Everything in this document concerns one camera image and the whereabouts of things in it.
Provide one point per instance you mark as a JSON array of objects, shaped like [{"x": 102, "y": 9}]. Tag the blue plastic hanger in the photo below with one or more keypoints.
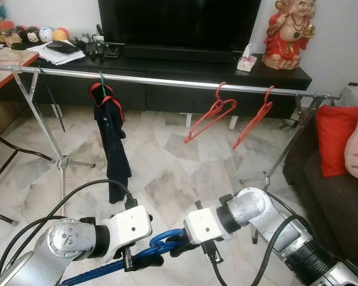
[{"x": 107, "y": 271}]

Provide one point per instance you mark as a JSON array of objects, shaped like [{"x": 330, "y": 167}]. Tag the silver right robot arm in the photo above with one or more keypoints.
[{"x": 274, "y": 211}]

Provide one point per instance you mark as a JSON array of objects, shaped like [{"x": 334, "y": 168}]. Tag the red plastic hanger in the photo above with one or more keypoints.
[
  {"x": 250, "y": 126},
  {"x": 197, "y": 132}
]

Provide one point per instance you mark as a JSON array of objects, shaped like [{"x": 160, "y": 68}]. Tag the green plastic hanger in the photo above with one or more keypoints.
[{"x": 102, "y": 79}]

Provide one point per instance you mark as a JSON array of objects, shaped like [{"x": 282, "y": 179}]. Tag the navy shirt red collar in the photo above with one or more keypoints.
[{"x": 113, "y": 149}]

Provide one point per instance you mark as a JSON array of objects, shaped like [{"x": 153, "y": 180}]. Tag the black low TV cabinet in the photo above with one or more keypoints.
[{"x": 185, "y": 98}]

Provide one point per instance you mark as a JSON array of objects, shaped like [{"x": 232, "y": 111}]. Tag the dark grey fabric sofa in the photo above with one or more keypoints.
[{"x": 340, "y": 226}]

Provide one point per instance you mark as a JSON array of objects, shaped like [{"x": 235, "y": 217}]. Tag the silver metal clothes rack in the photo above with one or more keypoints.
[{"x": 167, "y": 81}]

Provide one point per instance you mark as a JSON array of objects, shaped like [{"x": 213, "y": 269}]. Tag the red square cushion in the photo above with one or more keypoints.
[{"x": 337, "y": 140}]

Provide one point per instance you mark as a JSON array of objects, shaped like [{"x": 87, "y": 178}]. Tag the black soundbar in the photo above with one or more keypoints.
[{"x": 179, "y": 53}]

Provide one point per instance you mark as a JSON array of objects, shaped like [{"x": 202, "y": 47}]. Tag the pink white tissue box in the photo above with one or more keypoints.
[{"x": 246, "y": 62}]

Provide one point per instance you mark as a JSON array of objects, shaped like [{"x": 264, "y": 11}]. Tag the lace covered side table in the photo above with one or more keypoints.
[{"x": 352, "y": 95}]

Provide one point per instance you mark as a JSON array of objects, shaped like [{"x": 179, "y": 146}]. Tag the black remote control holder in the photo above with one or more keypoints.
[{"x": 98, "y": 46}]

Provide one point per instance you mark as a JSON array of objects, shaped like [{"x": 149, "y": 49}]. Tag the white paper stack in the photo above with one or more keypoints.
[{"x": 59, "y": 58}]

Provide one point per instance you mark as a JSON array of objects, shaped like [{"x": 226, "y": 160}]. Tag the black flat screen television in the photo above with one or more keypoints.
[{"x": 179, "y": 24}]

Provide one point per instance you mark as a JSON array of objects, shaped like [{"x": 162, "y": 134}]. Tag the red laughing Buddha statue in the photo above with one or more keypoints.
[{"x": 289, "y": 44}]

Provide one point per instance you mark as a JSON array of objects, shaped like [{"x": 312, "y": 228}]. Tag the black wallet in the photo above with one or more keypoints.
[{"x": 62, "y": 47}]

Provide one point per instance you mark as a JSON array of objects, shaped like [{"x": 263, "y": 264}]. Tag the marble pattern folding table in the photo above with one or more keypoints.
[{"x": 6, "y": 65}]

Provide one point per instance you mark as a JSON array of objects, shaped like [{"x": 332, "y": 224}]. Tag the orange round plush toy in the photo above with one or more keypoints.
[{"x": 60, "y": 34}]

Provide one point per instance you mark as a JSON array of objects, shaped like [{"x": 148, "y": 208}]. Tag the white round plush toy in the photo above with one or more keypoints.
[{"x": 46, "y": 34}]

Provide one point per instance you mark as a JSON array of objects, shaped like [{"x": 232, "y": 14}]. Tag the black round plush toy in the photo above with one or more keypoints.
[{"x": 33, "y": 34}]

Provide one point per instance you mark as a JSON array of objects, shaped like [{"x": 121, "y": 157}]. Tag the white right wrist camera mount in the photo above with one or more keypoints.
[{"x": 206, "y": 225}]

